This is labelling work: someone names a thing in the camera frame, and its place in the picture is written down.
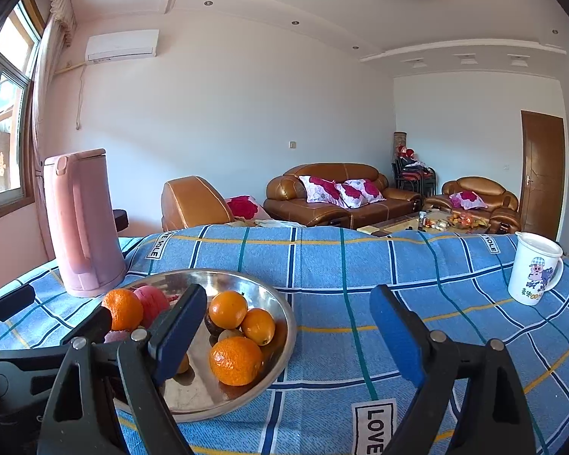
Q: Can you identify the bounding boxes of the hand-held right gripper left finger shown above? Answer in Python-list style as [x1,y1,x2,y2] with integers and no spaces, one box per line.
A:
[37,283,208,455]

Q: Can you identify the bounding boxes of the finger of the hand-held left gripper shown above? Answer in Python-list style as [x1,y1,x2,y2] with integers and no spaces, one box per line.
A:
[0,283,36,337]
[59,306,113,348]

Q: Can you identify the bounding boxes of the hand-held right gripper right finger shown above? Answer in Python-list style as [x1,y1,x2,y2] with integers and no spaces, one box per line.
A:
[369,284,536,455]

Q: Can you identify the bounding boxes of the pink pomegranate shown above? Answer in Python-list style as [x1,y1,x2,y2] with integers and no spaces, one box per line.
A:
[132,284,178,328]

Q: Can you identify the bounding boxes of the large orange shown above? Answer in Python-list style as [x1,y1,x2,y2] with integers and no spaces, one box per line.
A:
[209,336,264,387]

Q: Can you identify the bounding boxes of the steel bowl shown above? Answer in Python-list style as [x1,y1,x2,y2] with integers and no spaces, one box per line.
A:
[102,269,298,424]

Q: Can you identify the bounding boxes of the blue plaid tablecloth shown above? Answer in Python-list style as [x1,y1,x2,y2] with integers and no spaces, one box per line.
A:
[0,224,569,455]

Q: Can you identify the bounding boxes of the pink electric kettle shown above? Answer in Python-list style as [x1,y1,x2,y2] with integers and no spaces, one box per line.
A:
[42,148,127,298]

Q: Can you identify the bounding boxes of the coffee table with snacks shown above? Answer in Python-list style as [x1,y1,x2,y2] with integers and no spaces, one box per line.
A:
[358,209,508,238]

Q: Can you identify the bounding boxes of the white red floral pillow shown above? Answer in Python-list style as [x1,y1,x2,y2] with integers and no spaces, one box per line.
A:
[299,175,349,209]
[450,191,488,210]
[336,179,386,208]

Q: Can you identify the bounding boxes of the brown leather three-seat sofa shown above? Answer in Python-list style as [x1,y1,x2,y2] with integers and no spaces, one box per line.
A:
[264,163,423,228]

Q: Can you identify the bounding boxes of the white cartoon mug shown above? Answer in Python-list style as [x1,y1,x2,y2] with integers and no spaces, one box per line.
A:
[507,231,565,306]

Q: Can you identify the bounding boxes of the tan leather armchair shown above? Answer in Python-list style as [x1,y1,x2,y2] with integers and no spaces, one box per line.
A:
[161,176,235,232]

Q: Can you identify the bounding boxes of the stacked black chairs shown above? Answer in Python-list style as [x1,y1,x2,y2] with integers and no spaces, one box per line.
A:
[391,154,438,196]

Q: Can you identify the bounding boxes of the brown leather armchair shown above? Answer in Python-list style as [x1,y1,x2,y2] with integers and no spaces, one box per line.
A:
[424,176,522,234]

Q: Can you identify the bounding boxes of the window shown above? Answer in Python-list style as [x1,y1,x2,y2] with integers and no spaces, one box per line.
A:
[0,0,43,209]

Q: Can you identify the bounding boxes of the pink curtain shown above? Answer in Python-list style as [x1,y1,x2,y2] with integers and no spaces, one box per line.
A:
[28,0,79,257]

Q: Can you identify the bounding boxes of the brown wooden door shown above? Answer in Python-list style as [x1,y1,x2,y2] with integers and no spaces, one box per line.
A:
[520,110,565,242]

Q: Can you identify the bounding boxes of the white air conditioner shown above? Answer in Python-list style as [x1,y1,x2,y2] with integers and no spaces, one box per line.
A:
[86,29,160,63]

